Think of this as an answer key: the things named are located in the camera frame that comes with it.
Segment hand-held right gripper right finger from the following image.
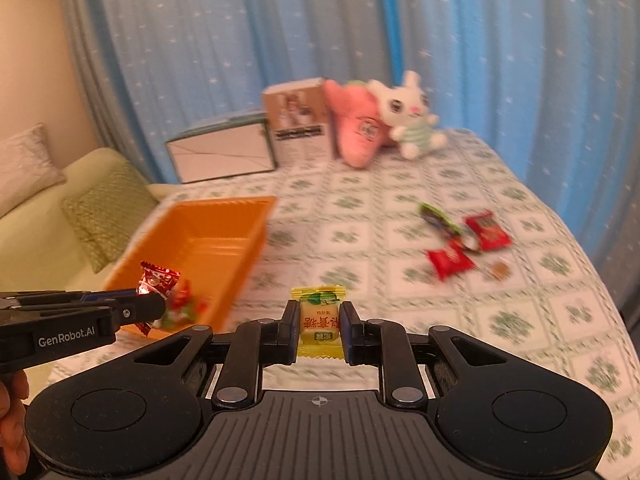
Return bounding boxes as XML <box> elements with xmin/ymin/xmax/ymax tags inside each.
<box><xmin>344</xmin><ymin>301</ymin><xmax>521</xmax><ymax>410</ymax></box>

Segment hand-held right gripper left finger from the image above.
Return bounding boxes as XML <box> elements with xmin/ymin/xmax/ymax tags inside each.
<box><xmin>120</xmin><ymin>301</ymin><xmax>300</xmax><ymax>411</ymax></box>

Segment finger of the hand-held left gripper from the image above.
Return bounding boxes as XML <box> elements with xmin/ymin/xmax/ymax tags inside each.
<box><xmin>0</xmin><ymin>287</ymin><xmax>138</xmax><ymax>310</ymax></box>
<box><xmin>0</xmin><ymin>294</ymin><xmax>167</xmax><ymax>332</ymax></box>

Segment yellow candy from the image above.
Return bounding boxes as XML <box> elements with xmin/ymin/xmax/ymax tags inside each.
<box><xmin>291</xmin><ymin>284</ymin><xmax>347</xmax><ymax>361</ymax></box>

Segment orange plastic tray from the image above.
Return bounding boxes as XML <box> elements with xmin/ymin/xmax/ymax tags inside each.
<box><xmin>102</xmin><ymin>196</ymin><xmax>278</xmax><ymax>343</ymax></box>

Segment red snack packet white print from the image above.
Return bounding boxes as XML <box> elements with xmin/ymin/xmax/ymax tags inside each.
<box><xmin>425</xmin><ymin>239</ymin><xmax>476</xmax><ymax>281</ymax></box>

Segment green and silver snack packet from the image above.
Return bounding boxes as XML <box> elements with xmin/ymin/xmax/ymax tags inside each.
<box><xmin>417</xmin><ymin>201</ymin><xmax>466</xmax><ymax>238</ymax></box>

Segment large red date packet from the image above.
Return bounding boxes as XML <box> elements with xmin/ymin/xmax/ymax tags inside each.
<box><xmin>464</xmin><ymin>211</ymin><xmax>512</xmax><ymax>252</ymax></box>

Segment person's left hand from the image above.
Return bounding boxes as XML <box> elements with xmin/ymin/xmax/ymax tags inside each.
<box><xmin>0</xmin><ymin>372</ymin><xmax>31</xmax><ymax>476</ymax></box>

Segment green floral tablecloth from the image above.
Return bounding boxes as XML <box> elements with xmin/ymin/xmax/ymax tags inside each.
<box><xmin>50</xmin><ymin>127</ymin><xmax>636</xmax><ymax>476</ymax></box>

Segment green zigzag cushion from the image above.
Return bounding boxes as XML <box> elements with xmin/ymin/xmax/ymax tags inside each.
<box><xmin>61</xmin><ymin>162</ymin><xmax>160</xmax><ymax>275</ymax></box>

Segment light green sofa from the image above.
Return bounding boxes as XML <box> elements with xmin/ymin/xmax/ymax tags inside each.
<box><xmin>0</xmin><ymin>147</ymin><xmax>178</xmax><ymax>296</ymax></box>

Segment beige cushion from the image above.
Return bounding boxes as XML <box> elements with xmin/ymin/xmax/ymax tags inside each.
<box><xmin>0</xmin><ymin>122</ymin><xmax>67</xmax><ymax>218</ymax></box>

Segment white flat cardboard box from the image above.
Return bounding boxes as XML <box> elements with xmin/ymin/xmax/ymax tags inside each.
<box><xmin>165</xmin><ymin>110</ymin><xmax>277</xmax><ymax>184</ymax></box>

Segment pink plush toy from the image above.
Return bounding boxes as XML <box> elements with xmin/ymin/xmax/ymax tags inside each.
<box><xmin>322</xmin><ymin>79</ymin><xmax>396</xmax><ymax>168</ymax></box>

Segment tall beige product box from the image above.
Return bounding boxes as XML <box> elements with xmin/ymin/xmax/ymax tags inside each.
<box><xmin>262</xmin><ymin>77</ymin><xmax>337</xmax><ymax>166</ymax></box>

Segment grey-blue plain drape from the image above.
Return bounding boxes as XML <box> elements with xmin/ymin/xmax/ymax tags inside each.
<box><xmin>60</xmin><ymin>0</ymin><xmax>171</xmax><ymax>186</ymax></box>

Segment white rabbit plush toy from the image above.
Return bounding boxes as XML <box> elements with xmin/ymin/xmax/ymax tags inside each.
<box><xmin>375</xmin><ymin>70</ymin><xmax>448</xmax><ymax>161</ymax></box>

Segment blue star curtain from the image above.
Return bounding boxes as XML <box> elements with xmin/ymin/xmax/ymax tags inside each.
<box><xmin>90</xmin><ymin>0</ymin><xmax>640</xmax><ymax>311</ymax></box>

